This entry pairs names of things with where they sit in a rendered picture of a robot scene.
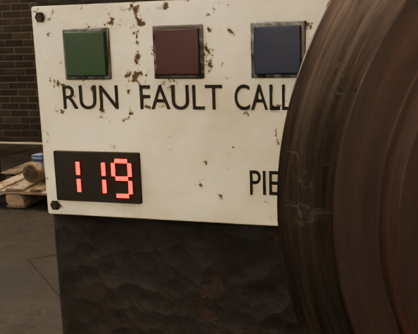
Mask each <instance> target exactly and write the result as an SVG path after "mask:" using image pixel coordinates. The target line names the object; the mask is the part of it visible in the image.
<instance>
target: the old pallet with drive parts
mask: <svg viewBox="0 0 418 334"><path fill-rule="evenodd" d="M31 162H33V161H30V162H26V163H24V164H22V165H19V166H16V167H14V168H11V169H8V170H6V171H4V172H1V173H0V174H4V175H5V176H6V178H5V180H4V181H2V182H0V196H2V195H5V194H6V202H7V203H8V205H7V207H14V208H26V207H28V206H30V205H32V204H34V203H36V202H38V201H40V200H42V199H44V198H46V197H47V193H46V178H43V179H41V180H39V181H37V182H33V183H32V182H28V181H26V180H25V178H24V177H23V168H24V166H25V165H27V164H29V163H31Z"/></svg>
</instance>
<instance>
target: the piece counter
mask: <svg viewBox="0 0 418 334"><path fill-rule="evenodd" d="M114 162H115V163H125V164H127V159H114ZM115 163H111V176H115ZM101 168H102V176H105V163H104V162H101ZM76 175H80V163H79V162H76ZM127 175H128V177H132V173H131V164H127ZM128 177H125V176H115V180H119V181H128ZM128 187H129V194H133V186H132V181H128ZM102 188H103V193H107V188H106V180H102ZM77 189H78V192H82V190H81V180H80V179H77ZM129 194H117V197H119V198H129Z"/></svg>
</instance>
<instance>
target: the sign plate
mask: <svg viewBox="0 0 418 334"><path fill-rule="evenodd" d="M329 1H330V0H172V1H143V2H128V3H98V4H83V5H54V6H39V7H32V8H31V11H32V20H33V35H34V44H35V59H36V74H37V83H38V98H39V107H40V122H41V131H42V146H43V154H44V170H45V178H46V193H47V202H48V212H49V213H53V214H65V215H89V216H101V217H124V218H137V219H160V220H172V221H195V222H208V223H231V224H244V225H267V226H278V222H277V177H278V167H279V155H280V149H281V140H282V136H283V128H284V124H285V119H286V115H287V110H288V106H289V102H290V98H291V94H292V91H293V88H294V84H295V80H296V78H297V74H255V73H254V46H253V28H254V27H260V26H281V25H301V63H302V61H303V58H304V55H305V52H306V51H307V48H308V45H309V43H310V41H311V38H312V36H313V34H314V31H315V29H316V27H317V25H318V23H319V21H320V18H321V17H322V14H323V13H324V11H325V9H326V7H327V5H328V3H329ZM177 28H198V30H199V50H200V74H199V75H170V76H158V75H157V64H156V50H155V30H156V29H177ZM93 31H104V32H105V48H106V59H107V76H67V69H66V51H65V42H64V33H65V32H93ZM114 159H127V164H131V173H132V177H128V175H127V164H125V163H115V162H114ZM76 162H79V163H80V175H76ZM101 162H104V163H105V176H102V168H101ZM111 163H115V176H125V177H128V181H132V186H133V194H129V187H128V181H119V180H115V176H111ZM77 179H80V180H81V190H82V192H78V189H77ZM102 180H106V188H107V193H103V188H102ZM117 194H129V198H119V197H117Z"/></svg>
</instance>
